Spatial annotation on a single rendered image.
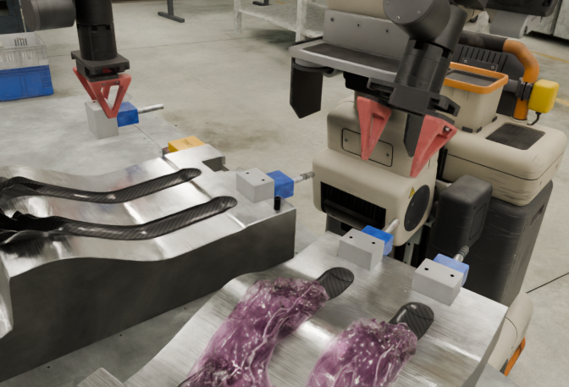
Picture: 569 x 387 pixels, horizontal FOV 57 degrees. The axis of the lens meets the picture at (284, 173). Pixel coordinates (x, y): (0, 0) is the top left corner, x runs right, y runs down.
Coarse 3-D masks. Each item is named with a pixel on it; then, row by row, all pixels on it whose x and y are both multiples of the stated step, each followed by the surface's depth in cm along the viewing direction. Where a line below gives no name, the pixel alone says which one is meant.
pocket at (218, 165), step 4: (224, 156) 89; (208, 160) 88; (212, 160) 88; (216, 160) 89; (220, 160) 89; (224, 160) 89; (208, 164) 88; (212, 164) 89; (216, 164) 89; (220, 164) 90; (224, 164) 90; (212, 168) 89; (216, 168) 89; (220, 168) 90; (224, 168) 89; (228, 168) 88; (216, 172) 90; (220, 172) 90
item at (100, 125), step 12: (96, 108) 87; (120, 108) 91; (132, 108) 91; (144, 108) 94; (156, 108) 95; (96, 120) 87; (108, 120) 88; (120, 120) 90; (132, 120) 91; (96, 132) 89; (108, 132) 89
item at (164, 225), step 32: (0, 192) 65; (32, 192) 67; (64, 192) 73; (96, 192) 76; (128, 192) 79; (0, 224) 61; (32, 224) 61; (64, 224) 64; (96, 224) 66; (160, 224) 72
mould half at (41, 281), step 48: (192, 192) 78; (48, 240) 58; (96, 240) 62; (144, 240) 67; (192, 240) 68; (240, 240) 71; (288, 240) 77; (0, 288) 60; (48, 288) 56; (96, 288) 60; (144, 288) 64; (192, 288) 69; (0, 336) 55; (48, 336) 59; (96, 336) 63
